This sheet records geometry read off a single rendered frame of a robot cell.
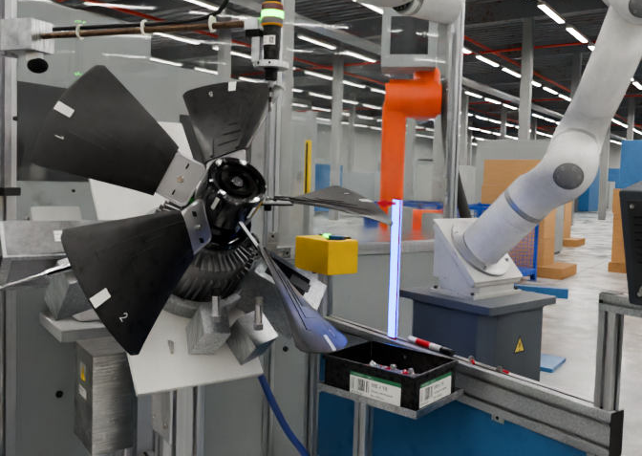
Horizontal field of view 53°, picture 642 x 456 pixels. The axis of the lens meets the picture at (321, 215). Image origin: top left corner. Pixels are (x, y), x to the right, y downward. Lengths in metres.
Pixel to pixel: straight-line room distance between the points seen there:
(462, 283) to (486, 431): 0.47
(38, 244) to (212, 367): 0.40
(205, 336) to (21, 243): 0.36
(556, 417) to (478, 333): 0.47
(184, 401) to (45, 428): 0.68
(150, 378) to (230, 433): 0.99
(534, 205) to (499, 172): 7.75
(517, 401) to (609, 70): 0.73
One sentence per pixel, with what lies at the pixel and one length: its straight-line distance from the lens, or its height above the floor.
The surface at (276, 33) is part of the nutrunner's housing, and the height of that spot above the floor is 1.51.
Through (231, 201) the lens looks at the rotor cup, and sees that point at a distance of 1.16.
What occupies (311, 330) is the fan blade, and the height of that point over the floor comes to 0.97.
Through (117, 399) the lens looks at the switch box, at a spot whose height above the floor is 0.74.
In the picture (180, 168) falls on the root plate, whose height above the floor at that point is 1.24.
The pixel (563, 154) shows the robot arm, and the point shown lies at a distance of 1.55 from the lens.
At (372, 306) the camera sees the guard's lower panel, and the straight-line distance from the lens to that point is 2.42.
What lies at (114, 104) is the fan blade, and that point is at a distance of 1.26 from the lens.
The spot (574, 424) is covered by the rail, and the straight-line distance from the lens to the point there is 1.24.
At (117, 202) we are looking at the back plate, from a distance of 1.45.
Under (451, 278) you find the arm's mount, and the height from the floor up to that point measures 0.98.
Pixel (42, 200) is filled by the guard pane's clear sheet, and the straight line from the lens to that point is 1.87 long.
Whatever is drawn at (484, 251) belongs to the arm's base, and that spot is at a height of 1.05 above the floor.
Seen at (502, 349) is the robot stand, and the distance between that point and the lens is 1.72.
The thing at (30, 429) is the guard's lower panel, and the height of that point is 0.53.
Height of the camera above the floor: 1.23
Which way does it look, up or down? 3 degrees down
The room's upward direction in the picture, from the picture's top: 2 degrees clockwise
